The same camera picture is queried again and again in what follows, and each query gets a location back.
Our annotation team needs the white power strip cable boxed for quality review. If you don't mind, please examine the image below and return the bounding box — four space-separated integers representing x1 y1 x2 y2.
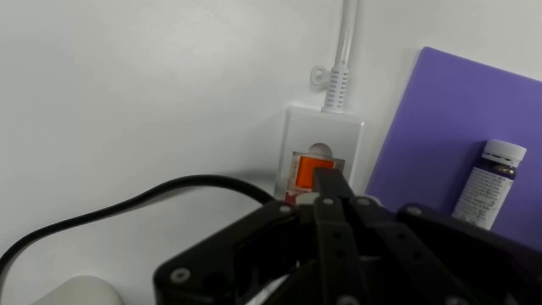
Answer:
308 0 360 115

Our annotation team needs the white power strip orange switch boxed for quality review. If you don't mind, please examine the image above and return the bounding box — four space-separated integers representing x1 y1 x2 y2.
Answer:
272 99 365 208

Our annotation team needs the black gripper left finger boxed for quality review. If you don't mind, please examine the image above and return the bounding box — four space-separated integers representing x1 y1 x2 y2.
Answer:
152 167 362 305

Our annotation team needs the lone white vial black band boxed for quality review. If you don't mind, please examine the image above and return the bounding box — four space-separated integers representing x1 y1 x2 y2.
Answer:
450 137 528 232

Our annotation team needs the purple paper mat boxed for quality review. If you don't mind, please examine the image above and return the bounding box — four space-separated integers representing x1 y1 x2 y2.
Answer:
364 45 542 254

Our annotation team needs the black plugged power cable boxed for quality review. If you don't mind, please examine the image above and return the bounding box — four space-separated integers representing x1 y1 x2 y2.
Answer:
0 172 277 279

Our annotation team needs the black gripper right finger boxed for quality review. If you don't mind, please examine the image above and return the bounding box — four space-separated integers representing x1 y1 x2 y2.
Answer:
331 167 542 305

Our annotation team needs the white paper cup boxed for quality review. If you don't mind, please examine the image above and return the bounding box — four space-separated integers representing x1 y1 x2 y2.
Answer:
28 274 126 305

